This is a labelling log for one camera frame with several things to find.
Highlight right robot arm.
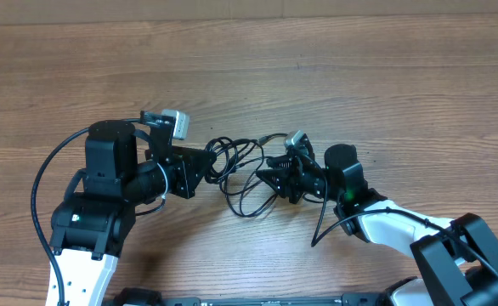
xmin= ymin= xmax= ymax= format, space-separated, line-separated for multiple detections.
xmin=257 ymin=144 xmax=498 ymax=305

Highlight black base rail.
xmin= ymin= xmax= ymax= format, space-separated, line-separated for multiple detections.
xmin=102 ymin=288 xmax=399 ymax=306

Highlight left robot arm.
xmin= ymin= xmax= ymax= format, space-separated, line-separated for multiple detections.
xmin=46 ymin=116 xmax=216 ymax=305

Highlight black usb cable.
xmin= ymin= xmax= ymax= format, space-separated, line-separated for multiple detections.
xmin=204 ymin=132 xmax=289 ymax=218

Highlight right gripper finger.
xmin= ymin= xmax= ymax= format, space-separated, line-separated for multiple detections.
xmin=266 ymin=155 xmax=300 ymax=170
xmin=256 ymin=169 xmax=303 ymax=199

